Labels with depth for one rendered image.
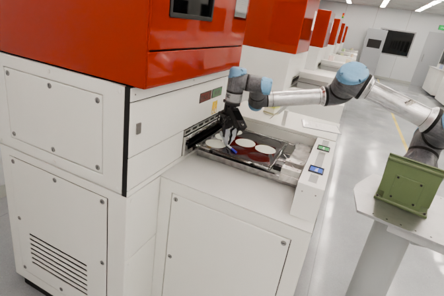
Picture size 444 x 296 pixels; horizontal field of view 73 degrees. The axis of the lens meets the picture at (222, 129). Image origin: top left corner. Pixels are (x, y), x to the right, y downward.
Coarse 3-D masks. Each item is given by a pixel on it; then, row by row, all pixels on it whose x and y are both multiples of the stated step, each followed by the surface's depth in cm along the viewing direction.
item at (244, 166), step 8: (200, 152) 145; (208, 152) 144; (216, 160) 143; (224, 160) 141; (232, 160) 140; (240, 168) 138; (248, 168) 137; (256, 168) 135; (264, 176) 134; (272, 176) 133; (288, 184) 131
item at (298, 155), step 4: (296, 152) 152; (300, 152) 153; (304, 152) 154; (292, 156) 147; (296, 156) 147; (300, 156) 148; (304, 156) 149; (308, 156) 149; (296, 160) 143; (300, 160) 144; (304, 160) 144; (280, 176) 127; (284, 176) 127; (288, 176) 126; (284, 180) 127; (288, 180) 126; (292, 180) 126; (296, 180) 125; (296, 184) 125
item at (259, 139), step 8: (240, 136) 156; (248, 136) 158; (256, 136) 160; (264, 136) 161; (200, 144) 139; (232, 144) 145; (256, 144) 149; (264, 144) 151; (272, 144) 152; (280, 144) 154; (224, 152) 135; (232, 152) 136; (240, 152) 138; (248, 152) 139; (256, 152) 140; (248, 160) 131; (256, 160) 132; (264, 160) 133; (272, 160) 134
